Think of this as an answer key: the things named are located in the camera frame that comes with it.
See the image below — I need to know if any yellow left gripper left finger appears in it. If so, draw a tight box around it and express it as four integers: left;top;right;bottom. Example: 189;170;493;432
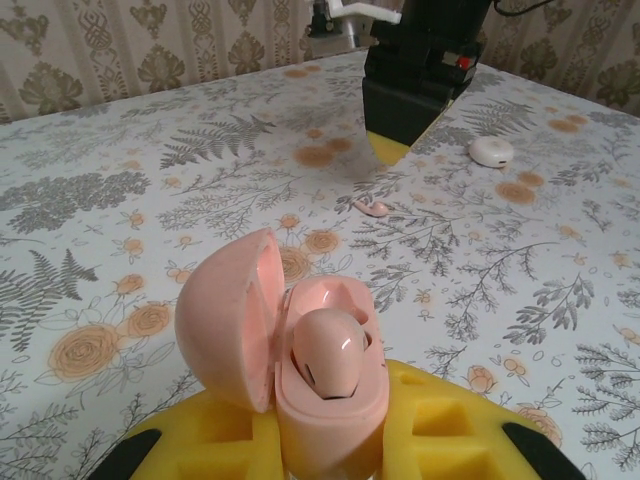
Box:
97;389;291;480

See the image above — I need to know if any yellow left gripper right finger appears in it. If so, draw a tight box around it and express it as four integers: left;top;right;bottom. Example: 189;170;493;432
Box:
379;357;587;480

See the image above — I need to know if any white earbud charging case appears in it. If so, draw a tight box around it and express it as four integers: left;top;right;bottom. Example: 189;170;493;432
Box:
467;137;516;169

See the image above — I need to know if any small pink lid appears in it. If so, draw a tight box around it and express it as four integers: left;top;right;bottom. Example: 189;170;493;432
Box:
174;227;389;480

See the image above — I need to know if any pink wireless earbud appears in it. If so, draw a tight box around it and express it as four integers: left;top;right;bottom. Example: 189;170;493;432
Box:
289;308;372;401
353;199;391;218

